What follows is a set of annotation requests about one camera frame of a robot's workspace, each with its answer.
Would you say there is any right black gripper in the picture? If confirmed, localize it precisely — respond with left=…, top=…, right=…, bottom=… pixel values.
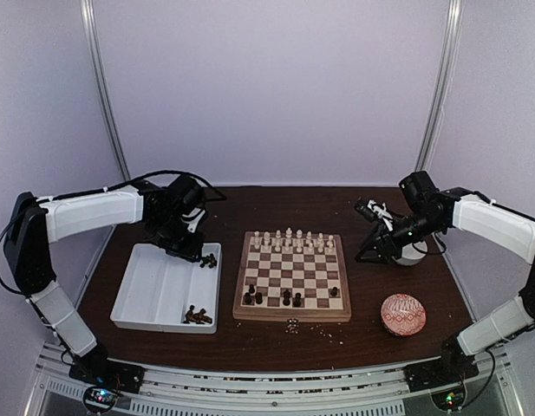
left=355, top=209, right=444, bottom=264

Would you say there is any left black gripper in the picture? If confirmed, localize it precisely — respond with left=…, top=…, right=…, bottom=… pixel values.
left=150, top=213, right=206, bottom=263

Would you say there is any white plastic divided tray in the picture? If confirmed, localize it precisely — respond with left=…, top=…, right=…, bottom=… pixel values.
left=110, top=243, right=223, bottom=335

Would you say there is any wooden chess board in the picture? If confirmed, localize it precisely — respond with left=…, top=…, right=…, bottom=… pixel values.
left=232, top=231, right=352, bottom=323

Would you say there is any dark chess piece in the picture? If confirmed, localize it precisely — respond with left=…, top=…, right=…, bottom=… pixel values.
left=283, top=289, right=291, bottom=306

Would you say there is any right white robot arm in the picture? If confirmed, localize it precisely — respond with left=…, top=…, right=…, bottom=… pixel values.
left=354, top=171, right=535, bottom=383

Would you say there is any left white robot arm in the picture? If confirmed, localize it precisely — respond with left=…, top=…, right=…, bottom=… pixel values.
left=0, top=170, right=212, bottom=385

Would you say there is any dark chess pieces upper pile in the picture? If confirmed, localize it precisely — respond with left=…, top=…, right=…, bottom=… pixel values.
left=199, top=253, right=219, bottom=269

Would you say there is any dark chess pieces pile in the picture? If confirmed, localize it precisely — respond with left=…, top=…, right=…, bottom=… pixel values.
left=183, top=304, right=213, bottom=325
left=199, top=253, right=219, bottom=269

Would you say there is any dark chess pieces lower pile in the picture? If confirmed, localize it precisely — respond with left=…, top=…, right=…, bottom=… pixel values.
left=183, top=304, right=213, bottom=325

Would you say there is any white chess pieces group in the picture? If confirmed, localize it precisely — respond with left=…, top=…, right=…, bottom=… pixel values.
left=249, top=227, right=337, bottom=255

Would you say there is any white ceramic bowl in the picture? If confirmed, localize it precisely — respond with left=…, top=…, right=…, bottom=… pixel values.
left=395, top=242, right=427, bottom=266

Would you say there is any red patterned bowl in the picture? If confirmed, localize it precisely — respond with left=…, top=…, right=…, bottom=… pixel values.
left=380, top=293, right=427, bottom=337

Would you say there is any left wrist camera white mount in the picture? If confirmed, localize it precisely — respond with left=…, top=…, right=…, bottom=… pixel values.
left=182, top=208, right=207, bottom=233

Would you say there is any right wrist camera with cable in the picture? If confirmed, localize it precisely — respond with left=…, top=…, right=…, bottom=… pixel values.
left=354, top=198, right=395, bottom=231

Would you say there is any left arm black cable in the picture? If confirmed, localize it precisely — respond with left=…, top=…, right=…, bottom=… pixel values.
left=101, top=169, right=228, bottom=205

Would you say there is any right aluminium corner post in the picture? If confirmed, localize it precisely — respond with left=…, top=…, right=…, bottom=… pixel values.
left=414, top=0, right=464, bottom=172

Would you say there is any aluminium corner post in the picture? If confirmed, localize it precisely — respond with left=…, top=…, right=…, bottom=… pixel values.
left=80, top=0, right=132, bottom=181
left=414, top=0, right=464, bottom=172

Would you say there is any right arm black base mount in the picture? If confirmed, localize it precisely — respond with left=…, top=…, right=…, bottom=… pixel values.
left=403, top=359, right=480, bottom=393

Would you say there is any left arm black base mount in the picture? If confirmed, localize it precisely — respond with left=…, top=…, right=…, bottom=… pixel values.
left=69, top=360, right=145, bottom=393

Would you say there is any aluminium front rail frame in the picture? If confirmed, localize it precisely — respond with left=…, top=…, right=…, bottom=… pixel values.
left=32, top=339, right=511, bottom=416

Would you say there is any left aluminium corner post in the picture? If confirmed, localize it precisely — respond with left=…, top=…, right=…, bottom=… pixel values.
left=80, top=0, right=132, bottom=181

